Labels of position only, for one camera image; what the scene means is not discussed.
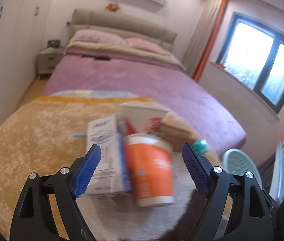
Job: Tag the light green plastic basket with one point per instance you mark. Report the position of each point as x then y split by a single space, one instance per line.
236 162

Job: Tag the beige orange curtain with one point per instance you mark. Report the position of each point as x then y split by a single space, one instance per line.
203 37

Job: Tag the left pink pillow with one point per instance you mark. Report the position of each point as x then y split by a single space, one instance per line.
92 35

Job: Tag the white bedside table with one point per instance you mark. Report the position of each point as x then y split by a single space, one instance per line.
48 59

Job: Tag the yellow bear plush blanket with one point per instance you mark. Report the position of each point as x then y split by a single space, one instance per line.
48 134

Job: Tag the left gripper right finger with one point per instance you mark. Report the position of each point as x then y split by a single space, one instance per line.
249 219

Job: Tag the right pink pillow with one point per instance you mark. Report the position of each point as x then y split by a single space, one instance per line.
145 45

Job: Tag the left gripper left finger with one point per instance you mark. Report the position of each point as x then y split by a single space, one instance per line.
33 217

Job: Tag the teal packet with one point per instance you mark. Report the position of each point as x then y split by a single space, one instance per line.
201 147

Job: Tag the white wardrobe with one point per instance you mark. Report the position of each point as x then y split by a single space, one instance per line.
22 26

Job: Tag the dark framed window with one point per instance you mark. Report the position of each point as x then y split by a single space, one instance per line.
253 53

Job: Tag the orange soymilk paper cup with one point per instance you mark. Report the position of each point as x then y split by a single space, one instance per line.
150 166

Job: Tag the brown cardboard box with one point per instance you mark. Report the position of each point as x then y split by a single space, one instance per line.
176 131

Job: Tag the photo frame on nightstand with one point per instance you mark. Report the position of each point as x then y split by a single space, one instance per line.
53 43

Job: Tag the blue white milk carton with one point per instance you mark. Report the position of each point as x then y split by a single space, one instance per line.
111 177

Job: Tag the bed with purple cover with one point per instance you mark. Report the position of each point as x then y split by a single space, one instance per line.
168 86

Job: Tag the beige padded headboard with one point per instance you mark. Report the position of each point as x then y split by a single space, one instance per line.
123 25

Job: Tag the orange plush toy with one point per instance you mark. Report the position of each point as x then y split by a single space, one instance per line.
113 7

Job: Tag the pink pillow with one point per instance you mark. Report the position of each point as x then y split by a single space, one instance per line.
145 45
92 35

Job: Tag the beige folded blanket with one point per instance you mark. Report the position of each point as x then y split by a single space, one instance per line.
102 49

